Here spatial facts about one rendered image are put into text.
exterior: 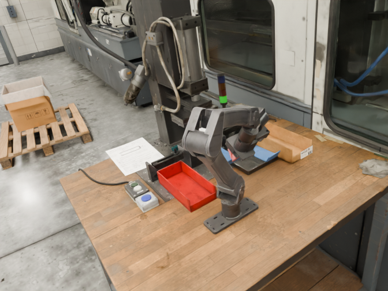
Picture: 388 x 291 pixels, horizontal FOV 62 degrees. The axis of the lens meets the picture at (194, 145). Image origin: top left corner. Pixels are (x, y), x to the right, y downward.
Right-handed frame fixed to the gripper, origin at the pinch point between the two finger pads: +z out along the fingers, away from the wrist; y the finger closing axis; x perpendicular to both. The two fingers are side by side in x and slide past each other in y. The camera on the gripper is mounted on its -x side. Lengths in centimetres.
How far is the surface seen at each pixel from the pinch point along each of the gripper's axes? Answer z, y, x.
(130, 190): 18.5, 14.8, 35.7
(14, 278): 151, 50, 100
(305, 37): -17, 32, -64
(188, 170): 13.8, 9.6, 12.0
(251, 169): 6.6, -5.1, -8.2
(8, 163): 236, 201, 78
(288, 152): 0.6, -8.0, -24.3
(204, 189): 10.7, -2.0, 12.5
